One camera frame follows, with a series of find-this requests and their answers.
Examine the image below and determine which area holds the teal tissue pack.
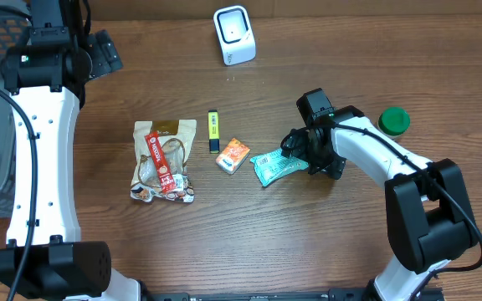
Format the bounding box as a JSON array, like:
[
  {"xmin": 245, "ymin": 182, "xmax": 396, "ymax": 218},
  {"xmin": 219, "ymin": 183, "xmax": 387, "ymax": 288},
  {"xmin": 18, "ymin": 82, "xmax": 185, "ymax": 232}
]
[{"xmin": 250, "ymin": 148, "xmax": 309, "ymax": 187}]

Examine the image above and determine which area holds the orange snack box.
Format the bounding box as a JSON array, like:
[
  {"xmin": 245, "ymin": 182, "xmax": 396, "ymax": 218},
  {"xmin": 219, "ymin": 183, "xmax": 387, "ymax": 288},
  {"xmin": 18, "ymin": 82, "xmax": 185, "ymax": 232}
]
[{"xmin": 215, "ymin": 138, "xmax": 250, "ymax": 175}]

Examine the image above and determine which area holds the green lid jar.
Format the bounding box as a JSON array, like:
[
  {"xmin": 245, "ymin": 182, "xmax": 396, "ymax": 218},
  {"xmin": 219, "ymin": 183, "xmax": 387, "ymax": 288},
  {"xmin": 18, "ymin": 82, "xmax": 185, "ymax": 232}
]
[{"xmin": 377, "ymin": 107, "xmax": 411, "ymax": 140}]

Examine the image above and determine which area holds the yellow black marker pen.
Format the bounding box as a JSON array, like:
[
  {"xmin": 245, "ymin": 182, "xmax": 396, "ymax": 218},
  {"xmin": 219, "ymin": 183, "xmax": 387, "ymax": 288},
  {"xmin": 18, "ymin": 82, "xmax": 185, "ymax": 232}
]
[{"xmin": 208, "ymin": 110, "xmax": 220, "ymax": 154}]

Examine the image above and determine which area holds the beige PanTree snack pouch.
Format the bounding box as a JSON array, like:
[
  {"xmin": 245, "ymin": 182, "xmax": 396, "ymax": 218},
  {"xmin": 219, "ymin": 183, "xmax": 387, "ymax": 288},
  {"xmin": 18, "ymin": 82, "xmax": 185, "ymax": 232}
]
[{"xmin": 130, "ymin": 120, "xmax": 197, "ymax": 203}]

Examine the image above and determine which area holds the red Nescafe coffee stick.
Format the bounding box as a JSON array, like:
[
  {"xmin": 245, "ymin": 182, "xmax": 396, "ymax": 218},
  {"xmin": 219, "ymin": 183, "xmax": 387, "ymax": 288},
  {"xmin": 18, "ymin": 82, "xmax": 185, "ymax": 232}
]
[{"xmin": 145, "ymin": 131, "xmax": 177, "ymax": 194}]

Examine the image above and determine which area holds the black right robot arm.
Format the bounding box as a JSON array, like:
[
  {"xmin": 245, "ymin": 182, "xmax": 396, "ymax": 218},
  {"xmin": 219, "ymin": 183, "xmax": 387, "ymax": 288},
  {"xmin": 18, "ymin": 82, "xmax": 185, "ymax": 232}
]
[{"xmin": 280, "ymin": 89, "xmax": 482, "ymax": 300}]

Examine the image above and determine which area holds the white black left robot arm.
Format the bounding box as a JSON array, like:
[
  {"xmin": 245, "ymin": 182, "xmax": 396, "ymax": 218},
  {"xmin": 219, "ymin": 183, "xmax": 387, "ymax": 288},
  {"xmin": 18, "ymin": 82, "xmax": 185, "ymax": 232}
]
[{"xmin": 0, "ymin": 0, "xmax": 148, "ymax": 300}]

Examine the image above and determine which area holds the white barcode scanner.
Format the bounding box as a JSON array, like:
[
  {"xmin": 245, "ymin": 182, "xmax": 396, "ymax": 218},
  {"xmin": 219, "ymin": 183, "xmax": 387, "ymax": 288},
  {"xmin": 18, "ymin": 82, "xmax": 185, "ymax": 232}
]
[{"xmin": 213, "ymin": 5, "xmax": 256, "ymax": 66}]

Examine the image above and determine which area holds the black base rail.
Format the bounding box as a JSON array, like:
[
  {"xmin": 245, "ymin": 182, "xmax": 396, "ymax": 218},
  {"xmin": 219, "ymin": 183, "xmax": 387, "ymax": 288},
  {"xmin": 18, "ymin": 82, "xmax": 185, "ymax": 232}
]
[{"xmin": 140, "ymin": 286, "xmax": 446, "ymax": 301}]

